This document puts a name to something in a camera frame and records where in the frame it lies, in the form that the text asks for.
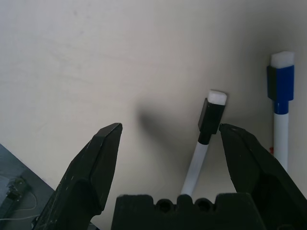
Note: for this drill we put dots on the blue capped white marker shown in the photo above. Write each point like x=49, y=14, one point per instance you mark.
x=284, y=83

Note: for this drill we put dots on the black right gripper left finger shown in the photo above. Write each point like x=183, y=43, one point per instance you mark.
x=88, y=177

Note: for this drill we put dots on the black capped white marker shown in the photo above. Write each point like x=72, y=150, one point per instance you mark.
x=211, y=115

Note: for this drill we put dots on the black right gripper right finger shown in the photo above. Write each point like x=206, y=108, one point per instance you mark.
x=259, y=172

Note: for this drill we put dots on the small black device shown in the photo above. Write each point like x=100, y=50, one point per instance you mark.
x=15, y=189

